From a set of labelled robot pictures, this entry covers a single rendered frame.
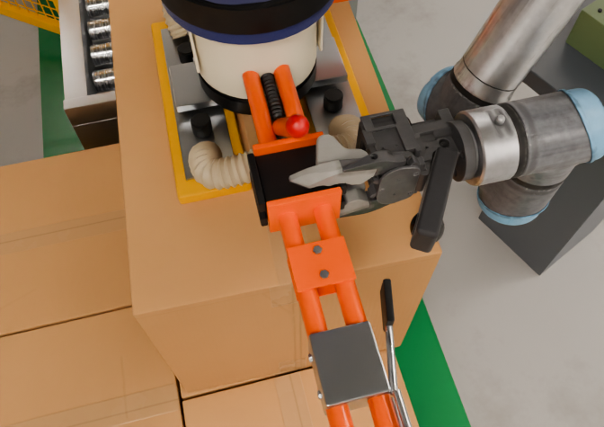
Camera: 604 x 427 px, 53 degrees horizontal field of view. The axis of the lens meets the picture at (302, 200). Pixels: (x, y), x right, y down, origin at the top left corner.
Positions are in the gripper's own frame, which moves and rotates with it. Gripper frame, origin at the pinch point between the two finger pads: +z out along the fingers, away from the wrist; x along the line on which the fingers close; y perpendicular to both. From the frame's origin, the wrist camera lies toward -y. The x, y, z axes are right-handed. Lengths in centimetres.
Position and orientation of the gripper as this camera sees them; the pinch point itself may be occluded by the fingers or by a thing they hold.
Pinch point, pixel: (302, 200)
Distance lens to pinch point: 67.0
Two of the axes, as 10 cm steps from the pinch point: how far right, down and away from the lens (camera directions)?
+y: -2.4, -8.3, 5.0
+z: -9.7, 2.1, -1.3
